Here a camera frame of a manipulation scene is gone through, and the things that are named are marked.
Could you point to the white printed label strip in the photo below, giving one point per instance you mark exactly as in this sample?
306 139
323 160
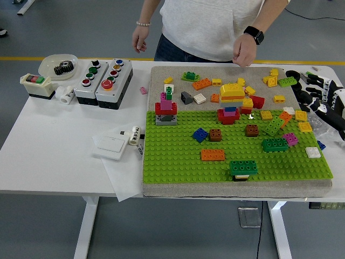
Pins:
140 152

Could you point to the table height control panel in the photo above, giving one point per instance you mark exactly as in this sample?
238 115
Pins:
326 205

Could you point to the orange 2x4 brick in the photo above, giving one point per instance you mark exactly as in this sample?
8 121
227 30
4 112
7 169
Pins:
213 155
202 84

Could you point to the person's right forearm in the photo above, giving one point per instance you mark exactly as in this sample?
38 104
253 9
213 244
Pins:
147 10

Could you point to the black metal gear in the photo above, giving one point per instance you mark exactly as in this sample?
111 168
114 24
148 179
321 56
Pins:
63 68

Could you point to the red pink blue brick stack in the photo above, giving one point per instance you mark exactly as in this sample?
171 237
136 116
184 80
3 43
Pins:
228 117

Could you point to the orange 2x2 brick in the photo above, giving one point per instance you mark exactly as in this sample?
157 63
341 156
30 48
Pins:
285 116

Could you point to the small pink brick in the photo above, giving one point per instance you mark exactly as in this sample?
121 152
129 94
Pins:
143 90

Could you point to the white yellow black brick stack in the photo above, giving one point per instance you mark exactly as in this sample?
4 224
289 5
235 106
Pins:
240 177

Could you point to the dark green 2x4 brick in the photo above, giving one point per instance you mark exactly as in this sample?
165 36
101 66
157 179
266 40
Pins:
275 145
242 167

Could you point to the grey green small tool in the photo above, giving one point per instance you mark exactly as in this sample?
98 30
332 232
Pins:
304 76

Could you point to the white frame brick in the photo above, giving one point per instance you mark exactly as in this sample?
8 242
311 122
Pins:
169 85

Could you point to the lime and dark green bricks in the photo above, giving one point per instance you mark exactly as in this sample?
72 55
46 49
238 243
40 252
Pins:
189 76

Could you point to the small blue brick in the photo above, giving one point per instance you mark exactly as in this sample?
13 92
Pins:
321 145

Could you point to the blue 2x2 brick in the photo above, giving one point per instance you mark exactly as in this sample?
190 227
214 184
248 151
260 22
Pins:
200 135

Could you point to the person's left hand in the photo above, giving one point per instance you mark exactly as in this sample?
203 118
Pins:
244 52

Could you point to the grey metal frame foot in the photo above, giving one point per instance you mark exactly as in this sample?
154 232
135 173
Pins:
24 6

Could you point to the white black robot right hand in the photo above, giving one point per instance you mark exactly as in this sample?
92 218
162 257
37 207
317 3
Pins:
332 117

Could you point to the person's left forearm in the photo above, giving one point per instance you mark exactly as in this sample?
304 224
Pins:
269 16

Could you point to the dark grey sloped brick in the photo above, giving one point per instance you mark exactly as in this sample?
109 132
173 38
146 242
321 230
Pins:
186 97

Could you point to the yellow red brick stack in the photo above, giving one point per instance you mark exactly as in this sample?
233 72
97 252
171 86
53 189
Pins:
246 103

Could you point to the black rubber tyre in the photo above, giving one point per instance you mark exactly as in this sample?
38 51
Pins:
297 87
299 95
288 73

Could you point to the small orange brick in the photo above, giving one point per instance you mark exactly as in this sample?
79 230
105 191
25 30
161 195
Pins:
214 98

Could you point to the person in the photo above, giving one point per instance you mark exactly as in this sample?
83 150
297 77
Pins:
199 27
2 31

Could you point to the lime green 2x4 brick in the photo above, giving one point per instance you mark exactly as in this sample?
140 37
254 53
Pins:
287 81
273 126

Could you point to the white table leg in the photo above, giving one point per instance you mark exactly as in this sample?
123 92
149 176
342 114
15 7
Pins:
280 234
86 229

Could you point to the grey red pink green tower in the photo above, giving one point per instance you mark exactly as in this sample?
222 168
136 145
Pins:
165 109

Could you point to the white paper sheet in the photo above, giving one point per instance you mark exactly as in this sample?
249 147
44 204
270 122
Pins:
121 178

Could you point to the brown 2x2 brick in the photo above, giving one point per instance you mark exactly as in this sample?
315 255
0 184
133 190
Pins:
215 135
252 130

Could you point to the person's right hand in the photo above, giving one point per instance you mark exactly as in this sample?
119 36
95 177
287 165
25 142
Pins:
140 39

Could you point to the magenta 2x2 brick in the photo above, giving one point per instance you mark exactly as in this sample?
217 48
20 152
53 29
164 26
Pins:
291 139

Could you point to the yellow upturned brick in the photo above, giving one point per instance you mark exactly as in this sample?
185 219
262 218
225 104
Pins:
270 81

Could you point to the red sloped brick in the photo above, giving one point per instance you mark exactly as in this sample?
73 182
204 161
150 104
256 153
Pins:
258 101

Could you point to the grey control box emergency stop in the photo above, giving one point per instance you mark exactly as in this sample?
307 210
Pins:
113 94

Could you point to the black wrist watch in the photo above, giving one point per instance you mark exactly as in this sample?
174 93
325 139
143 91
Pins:
256 35

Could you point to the white upturned 2x2 brick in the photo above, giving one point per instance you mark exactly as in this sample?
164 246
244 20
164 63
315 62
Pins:
199 98

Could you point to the white labelled pipe tee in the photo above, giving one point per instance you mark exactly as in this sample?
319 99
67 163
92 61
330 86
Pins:
134 136

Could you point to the yellow 2x2 brick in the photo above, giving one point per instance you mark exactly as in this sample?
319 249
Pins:
266 115
300 115
305 127

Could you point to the grey control box black selector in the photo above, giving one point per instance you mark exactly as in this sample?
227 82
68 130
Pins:
86 93

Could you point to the metal floor socket plate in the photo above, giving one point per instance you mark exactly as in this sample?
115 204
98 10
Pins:
249 217

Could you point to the cream switch box red green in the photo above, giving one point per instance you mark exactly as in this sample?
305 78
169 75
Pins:
37 89

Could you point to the small yellow brick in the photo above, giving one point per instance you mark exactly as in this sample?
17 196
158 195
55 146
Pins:
168 80
279 99
274 72
249 90
216 82
240 81

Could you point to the lime green studded baseplate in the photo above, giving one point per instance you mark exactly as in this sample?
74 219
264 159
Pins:
175 162

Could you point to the white pipe fitting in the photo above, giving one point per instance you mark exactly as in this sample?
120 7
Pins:
64 95

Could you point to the yellow orange grey brick stack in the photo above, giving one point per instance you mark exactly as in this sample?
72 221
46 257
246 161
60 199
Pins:
231 90

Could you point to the translucent white bowl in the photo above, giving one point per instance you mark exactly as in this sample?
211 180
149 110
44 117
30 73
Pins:
47 66

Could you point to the white wall switch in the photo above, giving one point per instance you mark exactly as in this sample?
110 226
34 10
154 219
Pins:
110 145

